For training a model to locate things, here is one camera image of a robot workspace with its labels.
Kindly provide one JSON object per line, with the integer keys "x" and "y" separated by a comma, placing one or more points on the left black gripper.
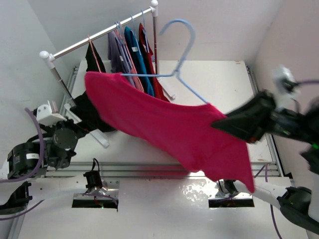
{"x": 81, "y": 112}

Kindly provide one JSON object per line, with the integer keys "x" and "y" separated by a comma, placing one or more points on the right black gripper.
{"x": 250, "y": 121}

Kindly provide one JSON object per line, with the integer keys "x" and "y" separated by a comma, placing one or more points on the magenta t-shirt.
{"x": 184, "y": 132}

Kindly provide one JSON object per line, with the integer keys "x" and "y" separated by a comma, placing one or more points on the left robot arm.
{"x": 22, "y": 176}

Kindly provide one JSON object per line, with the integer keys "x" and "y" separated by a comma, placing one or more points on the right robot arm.
{"x": 299, "y": 204}

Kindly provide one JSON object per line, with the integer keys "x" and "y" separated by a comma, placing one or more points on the black t-shirt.
{"x": 84, "y": 109}

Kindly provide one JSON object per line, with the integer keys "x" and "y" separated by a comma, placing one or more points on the purple t-shirt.
{"x": 116, "y": 56}

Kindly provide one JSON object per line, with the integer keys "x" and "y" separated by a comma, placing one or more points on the blue hanger in purple shirt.
{"x": 124, "y": 54}

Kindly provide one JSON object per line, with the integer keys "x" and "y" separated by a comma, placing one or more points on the teal t-shirt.
{"x": 138, "y": 61}

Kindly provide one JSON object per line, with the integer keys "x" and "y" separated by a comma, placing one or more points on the salmon pink t-shirt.
{"x": 134, "y": 80}

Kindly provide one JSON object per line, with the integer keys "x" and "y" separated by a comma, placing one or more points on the dark red t-shirt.
{"x": 147, "y": 58}

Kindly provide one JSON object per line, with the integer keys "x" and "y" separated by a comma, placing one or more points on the blue hanger in teal shirt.
{"x": 134, "y": 32}

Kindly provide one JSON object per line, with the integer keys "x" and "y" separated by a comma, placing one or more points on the blue hanger in red shirt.
{"x": 145, "y": 33}

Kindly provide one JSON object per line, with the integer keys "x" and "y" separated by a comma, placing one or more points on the silver clothes rack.
{"x": 49, "y": 58}

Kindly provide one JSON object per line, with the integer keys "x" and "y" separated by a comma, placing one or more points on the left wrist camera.
{"x": 48, "y": 114}

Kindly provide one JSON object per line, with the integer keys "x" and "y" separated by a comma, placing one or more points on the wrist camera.
{"x": 285, "y": 87}
{"x": 48, "y": 114}

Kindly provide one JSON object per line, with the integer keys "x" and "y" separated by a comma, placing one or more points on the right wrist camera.
{"x": 285, "y": 87}

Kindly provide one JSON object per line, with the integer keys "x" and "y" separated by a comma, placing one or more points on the aluminium rail frame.
{"x": 158, "y": 198}

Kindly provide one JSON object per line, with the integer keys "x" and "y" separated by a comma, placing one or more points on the pink wire hanger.
{"x": 93, "y": 52}

